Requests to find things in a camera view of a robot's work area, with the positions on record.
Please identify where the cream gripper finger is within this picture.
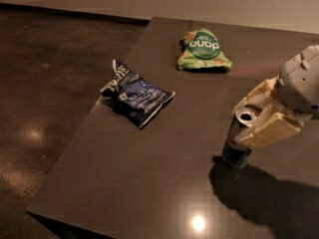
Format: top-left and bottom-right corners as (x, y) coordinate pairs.
(240, 111), (302, 148)
(233, 78), (280, 118)

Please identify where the green rice chip bag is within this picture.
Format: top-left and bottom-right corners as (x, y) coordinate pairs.
(177, 28), (232, 72)

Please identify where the blue chip bag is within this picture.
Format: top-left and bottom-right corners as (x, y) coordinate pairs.
(100, 59), (175, 128)

